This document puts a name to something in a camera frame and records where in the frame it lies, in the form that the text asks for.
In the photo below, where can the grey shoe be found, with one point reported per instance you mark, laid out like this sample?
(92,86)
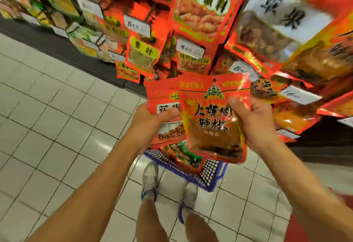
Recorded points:
(149,178)
(188,198)

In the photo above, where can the assorted green brown packets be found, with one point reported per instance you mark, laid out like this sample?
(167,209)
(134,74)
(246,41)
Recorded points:
(44,2)

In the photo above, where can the person's right forearm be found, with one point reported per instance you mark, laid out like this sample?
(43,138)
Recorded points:
(309,195)

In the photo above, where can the grey left shoe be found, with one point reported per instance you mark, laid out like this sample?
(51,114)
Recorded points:
(149,178)

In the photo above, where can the small green packet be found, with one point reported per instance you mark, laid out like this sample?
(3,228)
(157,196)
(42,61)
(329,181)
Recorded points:
(190,155)

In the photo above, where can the blue plastic basket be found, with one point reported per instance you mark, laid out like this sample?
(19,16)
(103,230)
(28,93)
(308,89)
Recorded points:
(212,176)

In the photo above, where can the person's right hand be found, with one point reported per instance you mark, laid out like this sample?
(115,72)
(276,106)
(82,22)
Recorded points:
(256,124)

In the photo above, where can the person's left hand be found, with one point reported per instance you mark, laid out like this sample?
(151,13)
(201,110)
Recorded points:
(146,128)

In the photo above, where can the person's left forearm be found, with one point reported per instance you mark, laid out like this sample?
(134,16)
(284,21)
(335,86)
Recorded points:
(88,200)

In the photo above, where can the pile of red seasoning packets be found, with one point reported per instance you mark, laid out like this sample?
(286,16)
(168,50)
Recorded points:
(171,152)

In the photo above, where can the person's right leg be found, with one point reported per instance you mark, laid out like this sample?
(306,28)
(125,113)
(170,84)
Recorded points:
(199,231)

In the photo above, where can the hanging display of seasoning packets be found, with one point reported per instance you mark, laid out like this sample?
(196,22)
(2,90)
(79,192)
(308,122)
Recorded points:
(190,47)

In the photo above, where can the chili powder packets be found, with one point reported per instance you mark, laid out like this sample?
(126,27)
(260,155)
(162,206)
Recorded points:
(212,131)

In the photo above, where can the person's leg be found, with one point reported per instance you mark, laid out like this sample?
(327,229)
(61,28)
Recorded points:
(150,225)
(199,231)

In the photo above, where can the person's left leg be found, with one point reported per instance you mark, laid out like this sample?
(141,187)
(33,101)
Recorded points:
(150,225)

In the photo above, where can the rows of hanging red packets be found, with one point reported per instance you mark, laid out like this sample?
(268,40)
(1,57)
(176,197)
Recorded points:
(204,7)

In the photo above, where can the huajiao powder packets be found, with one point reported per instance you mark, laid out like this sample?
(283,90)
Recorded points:
(163,93)

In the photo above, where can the grey right shoe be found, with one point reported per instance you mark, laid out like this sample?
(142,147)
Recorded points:
(188,198)

